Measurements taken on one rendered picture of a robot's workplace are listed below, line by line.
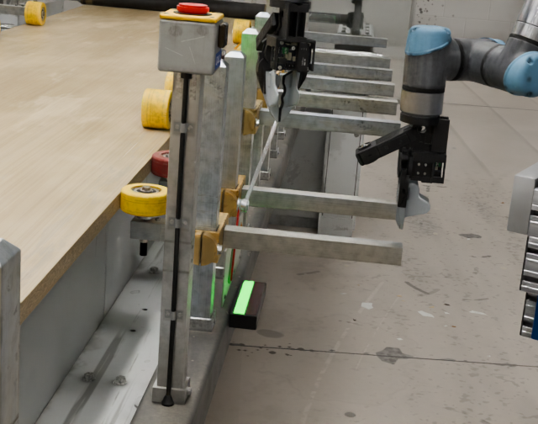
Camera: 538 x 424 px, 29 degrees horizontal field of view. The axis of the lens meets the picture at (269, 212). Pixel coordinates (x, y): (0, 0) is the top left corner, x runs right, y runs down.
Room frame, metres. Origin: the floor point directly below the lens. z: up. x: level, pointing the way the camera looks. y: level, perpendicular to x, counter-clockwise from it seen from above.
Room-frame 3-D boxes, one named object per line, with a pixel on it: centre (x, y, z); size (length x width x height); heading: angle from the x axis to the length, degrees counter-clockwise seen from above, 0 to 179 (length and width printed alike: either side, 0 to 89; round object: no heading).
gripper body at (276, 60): (1.82, -0.01, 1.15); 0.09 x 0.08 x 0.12; 17
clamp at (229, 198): (1.85, 0.08, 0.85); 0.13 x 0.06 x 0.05; 176
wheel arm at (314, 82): (2.61, -0.03, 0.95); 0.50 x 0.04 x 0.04; 86
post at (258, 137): (2.33, 0.05, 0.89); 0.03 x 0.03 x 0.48; 86
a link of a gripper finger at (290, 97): (1.82, -0.02, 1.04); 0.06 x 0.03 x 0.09; 17
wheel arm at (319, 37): (3.61, -0.10, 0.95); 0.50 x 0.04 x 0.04; 86
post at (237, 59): (1.83, 0.08, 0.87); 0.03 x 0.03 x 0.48; 86
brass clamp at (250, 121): (2.10, 0.06, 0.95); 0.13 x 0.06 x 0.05; 176
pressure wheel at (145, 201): (1.62, 0.20, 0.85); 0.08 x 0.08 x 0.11
